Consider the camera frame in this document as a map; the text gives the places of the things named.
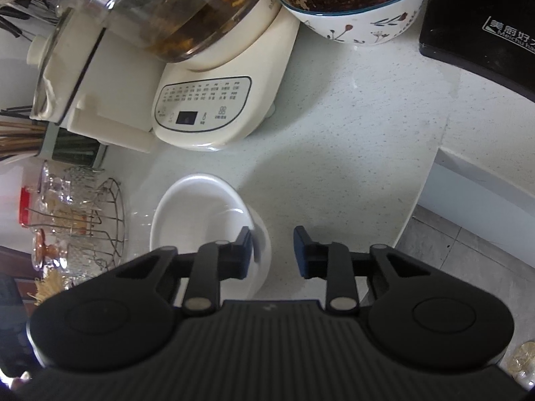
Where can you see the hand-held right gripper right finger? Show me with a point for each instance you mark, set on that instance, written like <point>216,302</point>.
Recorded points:
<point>299,246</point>

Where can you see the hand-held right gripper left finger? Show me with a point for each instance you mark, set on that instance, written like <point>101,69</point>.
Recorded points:
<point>246,244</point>

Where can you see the white shallow bowl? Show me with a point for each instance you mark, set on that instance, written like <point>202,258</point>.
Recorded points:
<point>196,213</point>

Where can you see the bowl of dry noodles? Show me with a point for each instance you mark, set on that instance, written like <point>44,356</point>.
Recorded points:
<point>48,288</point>

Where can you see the cream electric health kettle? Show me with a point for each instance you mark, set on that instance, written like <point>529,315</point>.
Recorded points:
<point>200,92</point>

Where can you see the green chopstick holder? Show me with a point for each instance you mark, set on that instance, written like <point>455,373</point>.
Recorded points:
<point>73,148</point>

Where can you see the floral bowl of chili sauce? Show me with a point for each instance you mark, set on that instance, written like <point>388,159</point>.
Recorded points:
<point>355,4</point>

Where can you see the crumpled yellowish plastic bag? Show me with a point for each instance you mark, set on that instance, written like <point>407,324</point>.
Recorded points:
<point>523,361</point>

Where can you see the black induction cooktop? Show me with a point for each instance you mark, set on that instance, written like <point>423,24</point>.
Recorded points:
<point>480,21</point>

